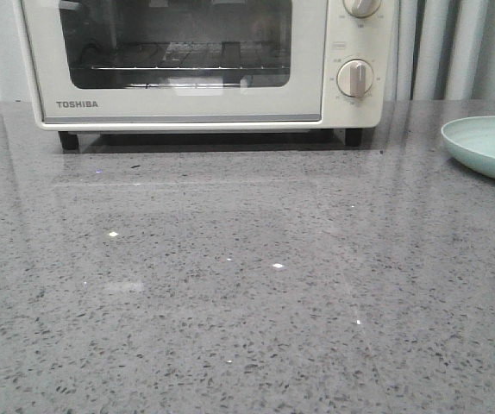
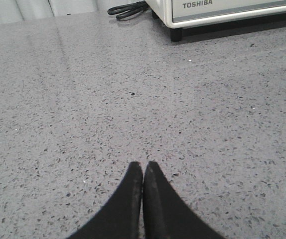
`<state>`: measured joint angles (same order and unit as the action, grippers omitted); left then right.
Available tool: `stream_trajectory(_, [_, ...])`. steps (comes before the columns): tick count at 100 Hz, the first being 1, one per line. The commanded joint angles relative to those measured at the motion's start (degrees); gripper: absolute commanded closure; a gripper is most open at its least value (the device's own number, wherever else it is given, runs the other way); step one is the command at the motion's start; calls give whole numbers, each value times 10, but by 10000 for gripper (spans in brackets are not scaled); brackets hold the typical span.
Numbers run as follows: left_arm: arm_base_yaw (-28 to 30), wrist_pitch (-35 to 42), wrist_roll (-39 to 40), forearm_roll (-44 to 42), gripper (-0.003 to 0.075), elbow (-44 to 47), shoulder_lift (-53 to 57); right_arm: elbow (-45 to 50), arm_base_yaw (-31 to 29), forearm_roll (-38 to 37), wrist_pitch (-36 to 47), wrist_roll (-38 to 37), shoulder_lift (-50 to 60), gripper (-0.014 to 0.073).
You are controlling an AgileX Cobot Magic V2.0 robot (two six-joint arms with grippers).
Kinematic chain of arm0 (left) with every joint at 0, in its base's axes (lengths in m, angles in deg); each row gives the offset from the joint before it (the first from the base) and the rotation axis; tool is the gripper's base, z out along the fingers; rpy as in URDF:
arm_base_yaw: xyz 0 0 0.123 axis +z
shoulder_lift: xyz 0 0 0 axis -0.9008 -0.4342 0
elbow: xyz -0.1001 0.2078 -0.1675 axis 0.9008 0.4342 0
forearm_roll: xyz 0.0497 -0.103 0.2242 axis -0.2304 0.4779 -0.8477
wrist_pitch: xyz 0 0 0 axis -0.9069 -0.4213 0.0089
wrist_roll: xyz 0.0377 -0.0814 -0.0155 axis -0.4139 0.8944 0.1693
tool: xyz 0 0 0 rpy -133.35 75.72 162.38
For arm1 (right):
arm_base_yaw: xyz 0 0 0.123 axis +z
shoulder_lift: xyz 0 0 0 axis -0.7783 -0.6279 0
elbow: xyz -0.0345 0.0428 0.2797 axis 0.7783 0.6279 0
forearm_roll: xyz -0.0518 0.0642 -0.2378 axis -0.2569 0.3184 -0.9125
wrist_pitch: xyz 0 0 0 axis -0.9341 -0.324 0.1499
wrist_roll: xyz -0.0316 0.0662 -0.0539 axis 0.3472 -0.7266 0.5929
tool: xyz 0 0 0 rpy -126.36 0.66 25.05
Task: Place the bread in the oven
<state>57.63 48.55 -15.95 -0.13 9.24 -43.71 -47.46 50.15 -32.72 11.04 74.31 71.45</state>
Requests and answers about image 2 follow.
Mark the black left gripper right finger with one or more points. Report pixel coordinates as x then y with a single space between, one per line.
165 214

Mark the cream Toshiba toaster oven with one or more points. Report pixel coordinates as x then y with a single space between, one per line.
180 14

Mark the white curtain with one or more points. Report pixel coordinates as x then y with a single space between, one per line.
20 10

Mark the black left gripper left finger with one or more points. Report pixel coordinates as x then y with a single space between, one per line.
119 217

